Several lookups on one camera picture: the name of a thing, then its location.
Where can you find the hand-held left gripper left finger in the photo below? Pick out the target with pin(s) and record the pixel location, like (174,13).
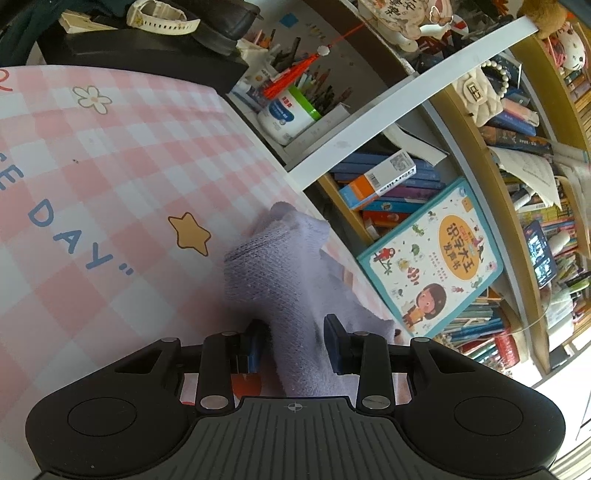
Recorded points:
(256,346)

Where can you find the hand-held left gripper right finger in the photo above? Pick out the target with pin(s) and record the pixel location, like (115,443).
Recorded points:
(333,344)

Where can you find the pink and purple knit sweater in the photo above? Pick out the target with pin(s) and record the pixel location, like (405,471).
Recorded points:
(295,300)

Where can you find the teal bordered children's picture book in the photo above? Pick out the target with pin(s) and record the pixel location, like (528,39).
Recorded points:
(443,249)

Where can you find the set of blue books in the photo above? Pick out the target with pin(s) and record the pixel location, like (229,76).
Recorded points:
(415,196)

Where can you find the white and orange carton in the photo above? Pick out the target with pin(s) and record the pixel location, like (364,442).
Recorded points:
(383,177)

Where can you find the thick red dictionary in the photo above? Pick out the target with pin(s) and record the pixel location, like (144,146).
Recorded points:
(508,347)

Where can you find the pink checked table mat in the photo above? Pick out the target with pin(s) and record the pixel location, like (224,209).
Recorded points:
(115,184)

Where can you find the smartphone showing video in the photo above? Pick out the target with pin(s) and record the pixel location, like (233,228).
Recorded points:
(540,254)

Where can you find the white jar with blue label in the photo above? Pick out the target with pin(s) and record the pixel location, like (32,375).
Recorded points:
(281,117)

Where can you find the red tassel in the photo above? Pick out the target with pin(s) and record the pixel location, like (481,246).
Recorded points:
(286,81)
(323,92)

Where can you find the wooden bookshelf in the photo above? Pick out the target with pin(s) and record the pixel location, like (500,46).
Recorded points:
(415,81)

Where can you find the row of upper shelf books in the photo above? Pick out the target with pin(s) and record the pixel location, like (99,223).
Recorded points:
(521,138)

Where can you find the cream quilted handbag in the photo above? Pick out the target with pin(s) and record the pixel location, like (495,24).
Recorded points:
(480,99)

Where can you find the black box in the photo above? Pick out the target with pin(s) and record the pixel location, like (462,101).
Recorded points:
(138,60)

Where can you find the dark brown leather item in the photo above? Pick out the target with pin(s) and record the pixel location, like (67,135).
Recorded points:
(221,23)

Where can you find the cartoon character ornament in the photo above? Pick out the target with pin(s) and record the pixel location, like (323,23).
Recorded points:
(397,18)

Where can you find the white wristwatch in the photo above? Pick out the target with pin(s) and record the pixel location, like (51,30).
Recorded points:
(161,21)

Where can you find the white plush toy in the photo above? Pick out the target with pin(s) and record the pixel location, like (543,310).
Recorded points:
(568,46)

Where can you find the brown plush toy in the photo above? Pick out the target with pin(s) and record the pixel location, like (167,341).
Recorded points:
(542,16)

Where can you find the dark cloth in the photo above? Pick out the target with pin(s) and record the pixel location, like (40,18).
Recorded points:
(27,18)

